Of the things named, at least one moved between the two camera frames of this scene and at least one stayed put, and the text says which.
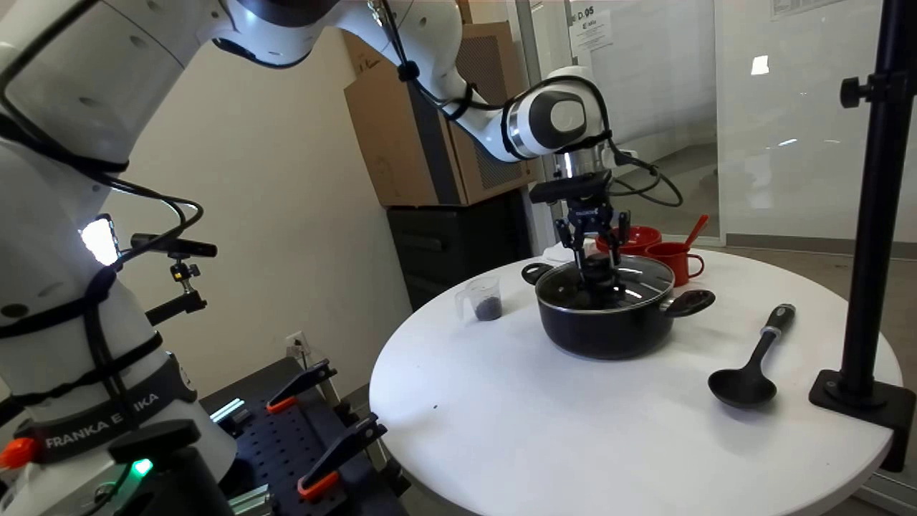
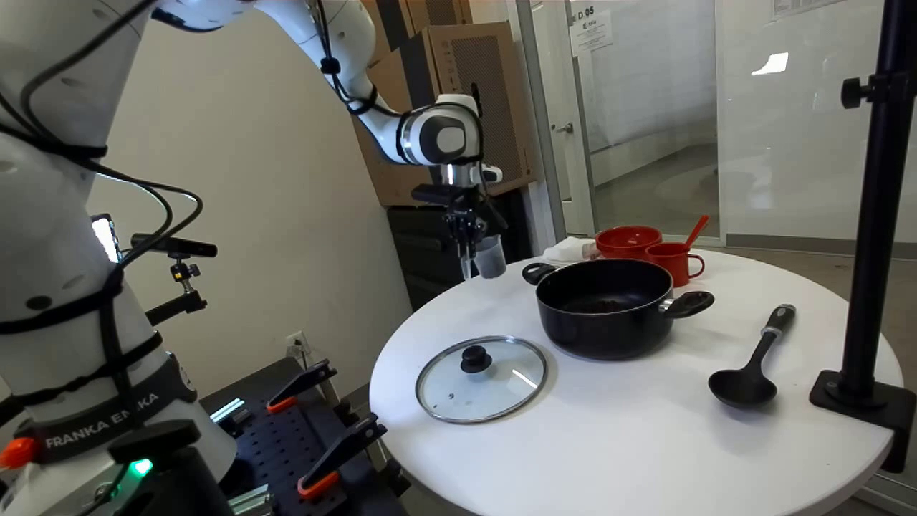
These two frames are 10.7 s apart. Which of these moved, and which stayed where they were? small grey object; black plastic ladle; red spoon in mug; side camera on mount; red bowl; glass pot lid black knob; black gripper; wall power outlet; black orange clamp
Moved: small grey object; glass pot lid black knob; black gripper
Stayed: red bowl; side camera on mount; wall power outlet; red spoon in mug; black orange clamp; black plastic ladle
